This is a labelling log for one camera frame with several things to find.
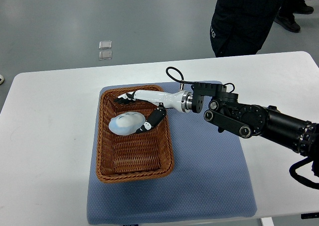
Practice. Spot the black shoes top right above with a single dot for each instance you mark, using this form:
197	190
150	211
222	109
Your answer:
287	20

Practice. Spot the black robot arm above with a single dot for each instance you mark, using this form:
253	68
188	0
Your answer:
245	121

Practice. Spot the brown wicker basket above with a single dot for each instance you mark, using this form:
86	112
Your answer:
133	157

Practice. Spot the black shoe at left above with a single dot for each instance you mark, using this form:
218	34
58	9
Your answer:
1	79

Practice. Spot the person in black clothes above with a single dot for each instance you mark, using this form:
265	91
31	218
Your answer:
240	27

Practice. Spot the upper clear floor plate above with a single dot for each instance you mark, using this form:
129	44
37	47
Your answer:
106	44

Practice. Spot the blue quilted mat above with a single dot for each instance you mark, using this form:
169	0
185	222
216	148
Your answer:
210	180

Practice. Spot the blue white plush toy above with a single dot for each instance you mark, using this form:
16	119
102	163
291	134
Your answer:
126	123

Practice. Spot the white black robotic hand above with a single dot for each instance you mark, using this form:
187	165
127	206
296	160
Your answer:
181	101

